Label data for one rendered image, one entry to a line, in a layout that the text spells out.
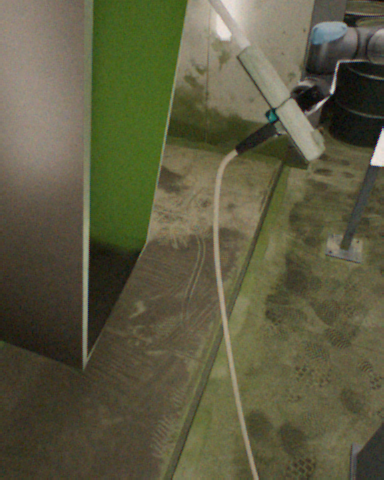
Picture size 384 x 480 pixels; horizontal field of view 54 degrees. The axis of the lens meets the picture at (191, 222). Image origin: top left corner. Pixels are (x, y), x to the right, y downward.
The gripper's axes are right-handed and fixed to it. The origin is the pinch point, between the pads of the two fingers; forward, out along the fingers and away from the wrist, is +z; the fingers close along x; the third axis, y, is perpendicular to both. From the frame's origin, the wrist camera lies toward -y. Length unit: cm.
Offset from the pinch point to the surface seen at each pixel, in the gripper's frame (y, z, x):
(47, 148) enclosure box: 9, 51, 21
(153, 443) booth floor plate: 87, 46, -74
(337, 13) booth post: 32, -170, 22
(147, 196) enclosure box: 67, -4, 2
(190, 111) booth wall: 149, -149, 30
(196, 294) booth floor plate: 105, -21, -55
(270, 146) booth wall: 116, -165, -27
